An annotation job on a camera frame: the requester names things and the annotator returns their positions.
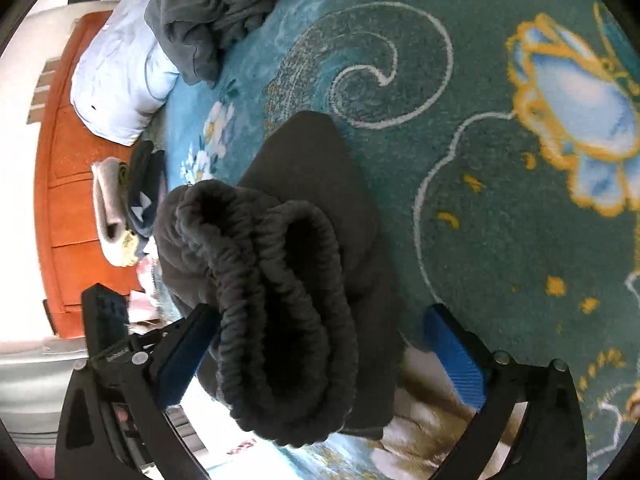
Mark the orange wooden headboard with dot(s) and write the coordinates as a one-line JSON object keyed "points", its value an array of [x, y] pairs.
{"points": [[70, 210]]}

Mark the dark grey sweatpants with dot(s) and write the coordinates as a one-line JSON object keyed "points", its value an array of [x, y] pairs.
{"points": [[300, 185]]}

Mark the pink cloth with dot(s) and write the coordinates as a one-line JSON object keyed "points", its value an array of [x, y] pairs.
{"points": [[35, 462]]}

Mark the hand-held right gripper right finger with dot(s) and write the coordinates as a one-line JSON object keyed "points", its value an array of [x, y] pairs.
{"points": [[452, 355]]}

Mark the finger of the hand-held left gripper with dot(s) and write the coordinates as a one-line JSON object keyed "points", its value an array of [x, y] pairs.
{"points": [[110, 310]]}

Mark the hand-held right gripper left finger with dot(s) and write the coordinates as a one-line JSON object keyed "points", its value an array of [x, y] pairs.
{"points": [[182, 360]]}

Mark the folded navy cloth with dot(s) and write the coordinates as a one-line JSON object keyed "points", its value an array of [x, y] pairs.
{"points": [[145, 180]]}

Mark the folded beige cloth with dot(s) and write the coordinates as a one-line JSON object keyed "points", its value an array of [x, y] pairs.
{"points": [[107, 195]]}

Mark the white garment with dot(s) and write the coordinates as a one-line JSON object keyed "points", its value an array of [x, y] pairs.
{"points": [[115, 70]]}

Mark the crumpled grey garment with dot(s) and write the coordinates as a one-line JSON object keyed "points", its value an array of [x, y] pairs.
{"points": [[200, 10]]}

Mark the teal floral blanket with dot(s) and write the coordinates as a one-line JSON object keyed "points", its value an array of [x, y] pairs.
{"points": [[500, 160]]}

